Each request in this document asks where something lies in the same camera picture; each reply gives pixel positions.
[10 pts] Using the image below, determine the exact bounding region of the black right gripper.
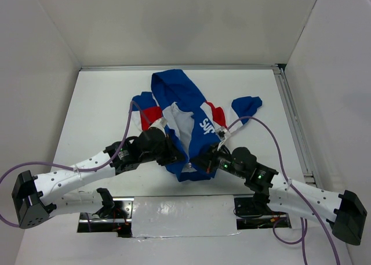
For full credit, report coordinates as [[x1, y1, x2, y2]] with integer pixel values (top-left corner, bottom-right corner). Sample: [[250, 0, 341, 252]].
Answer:
[[190, 141, 247, 179]]

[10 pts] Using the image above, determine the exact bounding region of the blue white red jacket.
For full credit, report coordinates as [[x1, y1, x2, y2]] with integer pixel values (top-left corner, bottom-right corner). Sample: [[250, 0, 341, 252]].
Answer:
[[131, 69, 263, 182]]

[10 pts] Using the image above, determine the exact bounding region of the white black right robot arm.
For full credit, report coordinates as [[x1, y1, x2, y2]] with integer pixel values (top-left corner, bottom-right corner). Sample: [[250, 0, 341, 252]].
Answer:
[[191, 145, 367, 246]]

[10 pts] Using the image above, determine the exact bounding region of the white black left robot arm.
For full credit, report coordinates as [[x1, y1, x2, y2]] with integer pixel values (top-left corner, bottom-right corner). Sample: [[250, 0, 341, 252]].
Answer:
[[12, 128, 185, 229]]

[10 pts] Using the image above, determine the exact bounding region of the white taped cover panel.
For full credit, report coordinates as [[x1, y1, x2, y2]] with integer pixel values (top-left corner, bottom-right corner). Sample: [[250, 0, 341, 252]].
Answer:
[[132, 195, 238, 238]]

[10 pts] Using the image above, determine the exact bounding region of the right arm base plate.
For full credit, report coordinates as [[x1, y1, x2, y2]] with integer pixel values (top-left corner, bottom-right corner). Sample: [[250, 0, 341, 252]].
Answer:
[[233, 196, 291, 230]]

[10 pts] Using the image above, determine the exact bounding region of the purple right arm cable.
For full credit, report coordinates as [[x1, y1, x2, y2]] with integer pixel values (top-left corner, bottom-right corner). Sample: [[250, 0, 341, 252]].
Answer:
[[227, 116, 340, 265]]

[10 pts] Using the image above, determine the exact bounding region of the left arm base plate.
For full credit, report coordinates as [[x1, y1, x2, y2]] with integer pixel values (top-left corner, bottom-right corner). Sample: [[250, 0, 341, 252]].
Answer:
[[77, 197, 134, 238]]

